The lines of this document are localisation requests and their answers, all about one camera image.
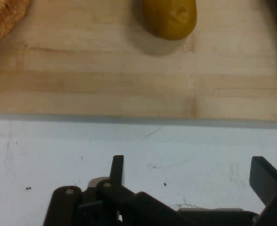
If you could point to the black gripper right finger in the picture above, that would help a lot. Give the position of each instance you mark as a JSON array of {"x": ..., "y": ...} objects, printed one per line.
[{"x": 265, "y": 179}]

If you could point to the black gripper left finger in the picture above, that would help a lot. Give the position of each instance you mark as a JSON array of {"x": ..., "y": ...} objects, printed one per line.
[{"x": 116, "y": 174}]

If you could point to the yellow-brown potato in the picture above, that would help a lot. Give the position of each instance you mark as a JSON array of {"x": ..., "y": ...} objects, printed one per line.
[{"x": 170, "y": 18}]

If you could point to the bamboo cutting board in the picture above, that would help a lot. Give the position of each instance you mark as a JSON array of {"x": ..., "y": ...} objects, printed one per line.
[{"x": 105, "y": 80}]

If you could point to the woven wicker basket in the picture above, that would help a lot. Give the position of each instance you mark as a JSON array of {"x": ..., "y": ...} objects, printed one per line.
[{"x": 4, "y": 18}]

